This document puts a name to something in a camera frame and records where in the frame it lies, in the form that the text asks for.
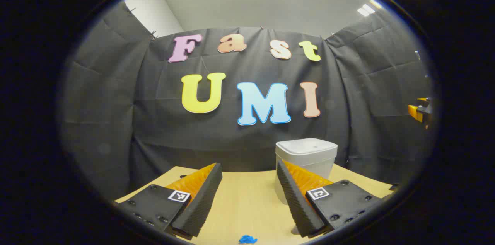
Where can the white desktop garbage bin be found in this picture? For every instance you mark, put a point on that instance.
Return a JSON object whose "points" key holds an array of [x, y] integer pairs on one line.
{"points": [[309, 156]]}

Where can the black backdrop cloth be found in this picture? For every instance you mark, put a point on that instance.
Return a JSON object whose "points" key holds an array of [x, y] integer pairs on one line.
{"points": [[232, 140]]}

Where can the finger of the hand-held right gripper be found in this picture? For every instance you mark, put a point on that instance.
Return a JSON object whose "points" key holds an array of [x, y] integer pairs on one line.
{"points": [[415, 113]]}

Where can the small ceiling light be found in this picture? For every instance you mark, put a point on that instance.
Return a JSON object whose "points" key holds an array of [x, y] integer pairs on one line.
{"points": [[367, 8]]}

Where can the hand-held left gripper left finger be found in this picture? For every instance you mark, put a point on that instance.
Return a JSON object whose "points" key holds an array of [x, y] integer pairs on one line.
{"points": [[205, 198]]}

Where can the blue paper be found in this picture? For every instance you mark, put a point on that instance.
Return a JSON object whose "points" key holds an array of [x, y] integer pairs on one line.
{"points": [[247, 240]]}

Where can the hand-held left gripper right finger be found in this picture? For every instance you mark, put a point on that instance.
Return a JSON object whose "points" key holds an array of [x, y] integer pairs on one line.
{"points": [[296, 202]]}

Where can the wooden desktop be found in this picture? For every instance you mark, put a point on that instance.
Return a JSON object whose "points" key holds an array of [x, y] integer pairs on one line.
{"points": [[247, 206]]}

